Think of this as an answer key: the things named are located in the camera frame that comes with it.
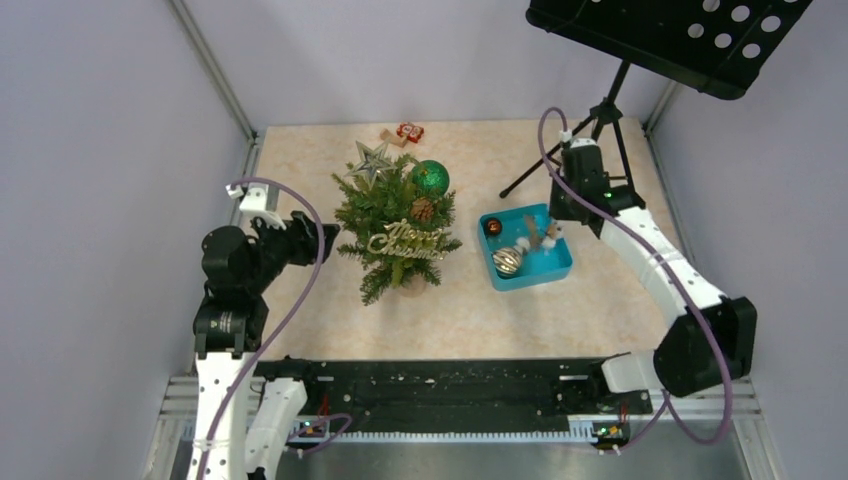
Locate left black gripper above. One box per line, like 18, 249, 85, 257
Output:
245, 208, 340, 292

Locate white cotton boll sprig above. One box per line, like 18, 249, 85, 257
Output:
514, 221, 563, 255

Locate teal plastic tray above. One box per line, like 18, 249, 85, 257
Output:
477, 203, 574, 292

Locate small green christmas tree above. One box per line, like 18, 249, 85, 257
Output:
331, 154, 463, 306

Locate gold glitter word ornament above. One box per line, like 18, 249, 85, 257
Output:
366, 219, 446, 261

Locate silver gold star topper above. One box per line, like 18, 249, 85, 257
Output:
345, 141, 397, 188

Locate pine cone ornament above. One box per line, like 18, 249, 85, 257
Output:
409, 197, 435, 223

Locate green glitter ball ornament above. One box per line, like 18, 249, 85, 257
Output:
410, 159, 450, 196

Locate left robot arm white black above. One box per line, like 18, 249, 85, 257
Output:
187, 211, 340, 479

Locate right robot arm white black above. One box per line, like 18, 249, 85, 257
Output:
549, 138, 758, 412

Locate copper shiny ball ornament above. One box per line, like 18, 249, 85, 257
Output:
484, 218, 503, 238

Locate silver striped ball ornament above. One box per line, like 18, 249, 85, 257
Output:
491, 246, 526, 277

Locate small wooden block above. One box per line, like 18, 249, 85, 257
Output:
379, 129, 408, 148

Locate red gift box ornament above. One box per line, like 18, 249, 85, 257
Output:
396, 122, 425, 144

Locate black music stand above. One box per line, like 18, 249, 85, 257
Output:
498, 0, 815, 200

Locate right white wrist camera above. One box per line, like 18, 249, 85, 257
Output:
559, 129, 597, 150

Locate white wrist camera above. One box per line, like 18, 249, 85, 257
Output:
226, 182, 286, 231
559, 129, 597, 150

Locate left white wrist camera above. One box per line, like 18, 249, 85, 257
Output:
226, 182, 286, 231

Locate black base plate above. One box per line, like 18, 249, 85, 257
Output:
255, 358, 653, 434

